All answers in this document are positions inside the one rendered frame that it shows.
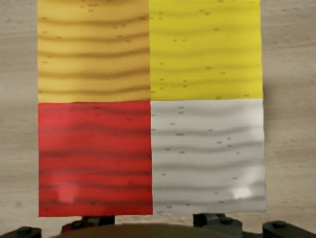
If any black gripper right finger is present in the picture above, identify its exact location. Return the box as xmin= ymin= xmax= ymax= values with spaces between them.
xmin=193 ymin=213 xmax=316 ymax=238

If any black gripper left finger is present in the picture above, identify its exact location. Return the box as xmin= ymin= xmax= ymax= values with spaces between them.
xmin=0 ymin=216 xmax=115 ymax=238

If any red square block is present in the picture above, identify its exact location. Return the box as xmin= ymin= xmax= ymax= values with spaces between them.
xmin=38 ymin=101 xmax=153 ymax=218

